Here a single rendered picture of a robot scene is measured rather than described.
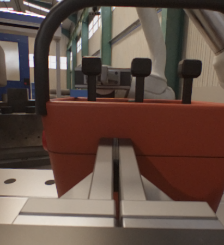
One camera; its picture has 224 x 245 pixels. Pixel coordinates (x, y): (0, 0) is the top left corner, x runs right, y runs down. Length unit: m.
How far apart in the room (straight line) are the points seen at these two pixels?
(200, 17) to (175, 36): 8.94
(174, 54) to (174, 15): 1.71
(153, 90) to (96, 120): 0.44
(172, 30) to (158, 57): 9.09
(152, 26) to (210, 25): 0.26
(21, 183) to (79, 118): 0.17
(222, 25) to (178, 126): 0.68
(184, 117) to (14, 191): 0.23
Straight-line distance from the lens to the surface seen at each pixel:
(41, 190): 0.27
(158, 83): 0.59
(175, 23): 9.91
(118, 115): 0.15
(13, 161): 1.34
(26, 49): 5.53
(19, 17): 5.58
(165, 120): 0.16
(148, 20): 0.64
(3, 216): 0.24
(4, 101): 2.40
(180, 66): 0.22
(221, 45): 0.82
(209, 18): 0.82
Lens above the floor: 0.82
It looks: 9 degrees down
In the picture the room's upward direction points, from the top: 2 degrees clockwise
